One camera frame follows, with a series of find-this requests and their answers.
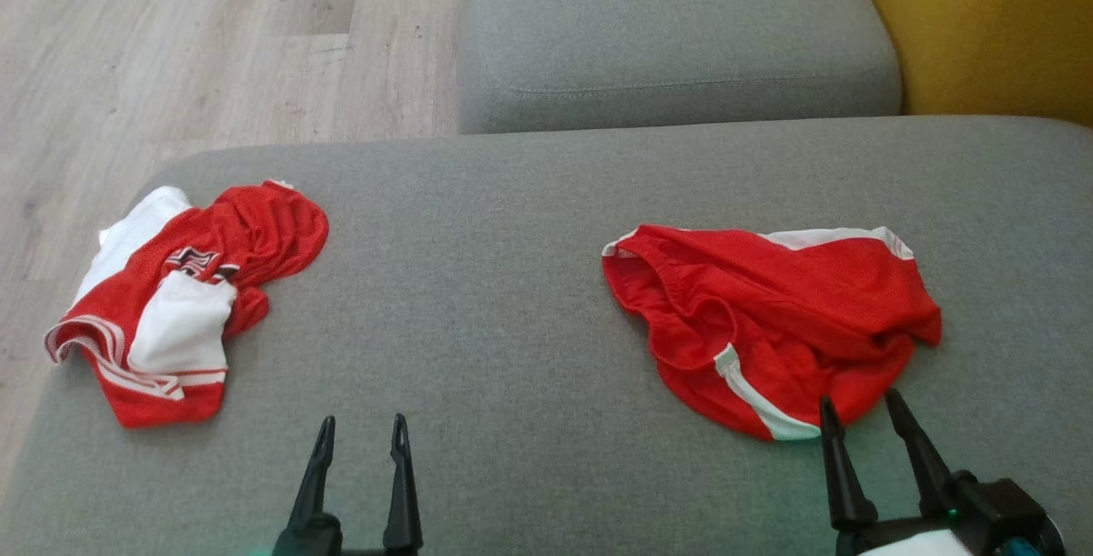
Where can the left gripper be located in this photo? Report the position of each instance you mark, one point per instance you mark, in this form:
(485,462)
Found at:
(359,551)

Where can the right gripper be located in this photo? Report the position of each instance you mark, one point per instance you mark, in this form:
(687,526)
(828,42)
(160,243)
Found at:
(905,539)

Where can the red shorts with white stripe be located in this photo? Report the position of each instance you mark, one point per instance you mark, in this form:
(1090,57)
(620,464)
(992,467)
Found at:
(811,300)

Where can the red white basketball jersey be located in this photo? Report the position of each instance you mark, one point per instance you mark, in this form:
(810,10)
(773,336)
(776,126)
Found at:
(265,223)

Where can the large grey sofa seat cushion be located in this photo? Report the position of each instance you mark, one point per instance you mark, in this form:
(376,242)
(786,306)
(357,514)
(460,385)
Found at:
(512,283)

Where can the small grey sofa cushion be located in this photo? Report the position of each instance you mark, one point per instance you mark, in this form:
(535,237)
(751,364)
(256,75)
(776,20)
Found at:
(666,26)

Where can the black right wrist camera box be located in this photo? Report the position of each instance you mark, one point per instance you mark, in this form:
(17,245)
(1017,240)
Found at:
(1003,509)

